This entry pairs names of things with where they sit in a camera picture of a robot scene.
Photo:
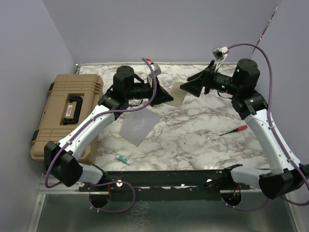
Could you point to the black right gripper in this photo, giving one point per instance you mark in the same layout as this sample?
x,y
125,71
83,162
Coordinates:
x,y
195,86

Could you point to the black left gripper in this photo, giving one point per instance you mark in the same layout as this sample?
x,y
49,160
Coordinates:
x,y
161,95

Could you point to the beige paper letter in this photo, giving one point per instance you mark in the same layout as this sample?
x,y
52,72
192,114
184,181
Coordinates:
x,y
177,94

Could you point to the grey paper envelope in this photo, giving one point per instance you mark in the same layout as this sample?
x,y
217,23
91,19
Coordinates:
x,y
137,125

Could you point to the green white glue stick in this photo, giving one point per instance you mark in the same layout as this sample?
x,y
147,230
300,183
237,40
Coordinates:
x,y
123,160

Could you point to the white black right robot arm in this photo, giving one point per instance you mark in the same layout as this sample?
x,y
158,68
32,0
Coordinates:
x,y
286,172

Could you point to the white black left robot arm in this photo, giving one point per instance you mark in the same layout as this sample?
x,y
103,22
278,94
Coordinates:
x,y
61,159

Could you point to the tan plastic tool case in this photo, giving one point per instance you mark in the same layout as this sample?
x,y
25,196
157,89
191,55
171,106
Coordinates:
x,y
71,99

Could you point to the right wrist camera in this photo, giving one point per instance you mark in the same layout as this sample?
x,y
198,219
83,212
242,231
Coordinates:
x,y
220,54

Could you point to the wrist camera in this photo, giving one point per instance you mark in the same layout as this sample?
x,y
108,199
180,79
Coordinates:
x,y
155,68
220,54

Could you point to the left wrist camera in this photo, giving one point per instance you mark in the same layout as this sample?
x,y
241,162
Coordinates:
x,y
155,68

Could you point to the red handled screwdriver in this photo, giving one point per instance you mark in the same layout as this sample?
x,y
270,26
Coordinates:
x,y
235,130

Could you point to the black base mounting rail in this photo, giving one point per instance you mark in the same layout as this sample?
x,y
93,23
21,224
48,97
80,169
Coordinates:
x,y
124,186

